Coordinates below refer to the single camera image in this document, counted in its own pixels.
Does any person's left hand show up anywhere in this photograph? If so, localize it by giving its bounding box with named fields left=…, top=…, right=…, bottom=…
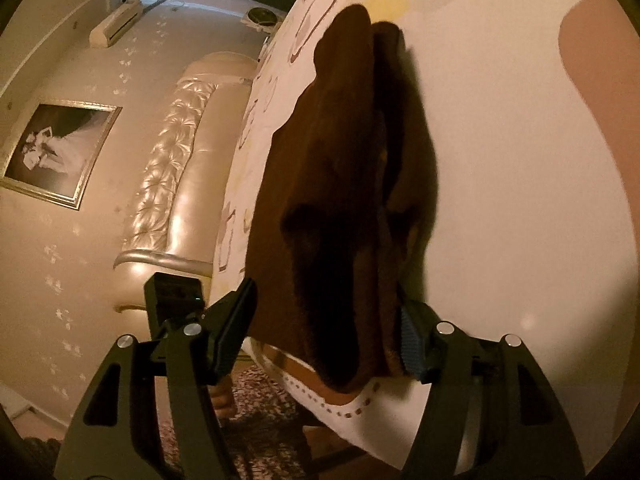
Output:
left=207, top=374, right=237, bottom=420

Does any cream tufted headboard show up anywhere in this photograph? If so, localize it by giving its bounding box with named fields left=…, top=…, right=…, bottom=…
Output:
left=114, top=51, right=261, bottom=311

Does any patterned rug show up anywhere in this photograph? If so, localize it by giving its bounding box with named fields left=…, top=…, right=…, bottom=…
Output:
left=160, top=364, right=321, bottom=480

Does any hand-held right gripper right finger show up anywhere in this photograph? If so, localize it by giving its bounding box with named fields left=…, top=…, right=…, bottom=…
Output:
left=397, top=300, right=587, bottom=480

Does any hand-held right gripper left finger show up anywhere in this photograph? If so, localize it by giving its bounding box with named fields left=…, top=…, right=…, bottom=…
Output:
left=54, top=277, right=258, bottom=480

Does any framed wall picture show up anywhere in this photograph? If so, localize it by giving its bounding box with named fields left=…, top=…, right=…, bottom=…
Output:
left=0, top=100, right=123, bottom=211

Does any brown garment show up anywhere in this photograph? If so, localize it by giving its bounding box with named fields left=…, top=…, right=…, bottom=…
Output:
left=242, top=4, right=441, bottom=395

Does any printed white bed sheet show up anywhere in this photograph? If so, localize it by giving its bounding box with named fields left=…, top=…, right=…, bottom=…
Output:
left=210, top=0, right=640, bottom=473

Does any white wall air conditioner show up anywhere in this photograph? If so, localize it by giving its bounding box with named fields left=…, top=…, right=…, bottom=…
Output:
left=89, top=0, right=147, bottom=49

